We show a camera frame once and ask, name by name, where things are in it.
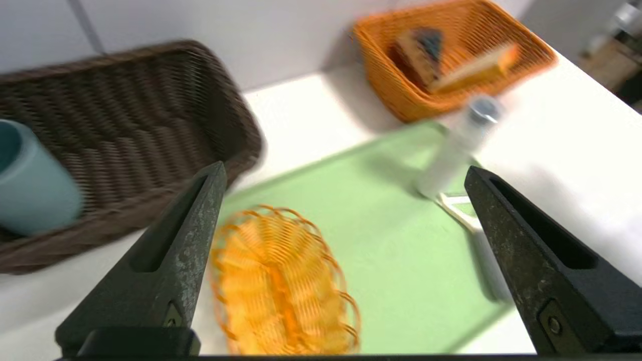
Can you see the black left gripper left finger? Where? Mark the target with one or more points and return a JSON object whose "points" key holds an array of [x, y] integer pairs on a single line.
{"points": [[165, 281]]}

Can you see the small yellow wicker basket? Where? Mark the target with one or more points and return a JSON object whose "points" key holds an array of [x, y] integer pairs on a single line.
{"points": [[276, 291]]}

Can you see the teal plastic cup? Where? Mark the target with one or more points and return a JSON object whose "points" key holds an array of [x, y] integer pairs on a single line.
{"points": [[35, 190]]}

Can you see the dark brown wicker basket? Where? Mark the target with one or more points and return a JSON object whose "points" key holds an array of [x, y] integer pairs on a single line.
{"points": [[140, 125]]}

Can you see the white bread slice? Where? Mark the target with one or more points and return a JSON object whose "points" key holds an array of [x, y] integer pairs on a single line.
{"points": [[471, 72]]}

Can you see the white bottle grey cap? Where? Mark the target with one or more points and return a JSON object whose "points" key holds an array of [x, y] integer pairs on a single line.
{"points": [[451, 160]]}

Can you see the green plastic tray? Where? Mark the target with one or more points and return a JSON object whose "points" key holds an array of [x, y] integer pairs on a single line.
{"points": [[391, 240]]}

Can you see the orange wicker basket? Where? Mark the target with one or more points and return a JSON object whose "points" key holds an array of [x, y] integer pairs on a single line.
{"points": [[401, 100]]}

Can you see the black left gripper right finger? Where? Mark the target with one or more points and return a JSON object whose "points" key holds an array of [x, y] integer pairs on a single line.
{"points": [[551, 281]]}

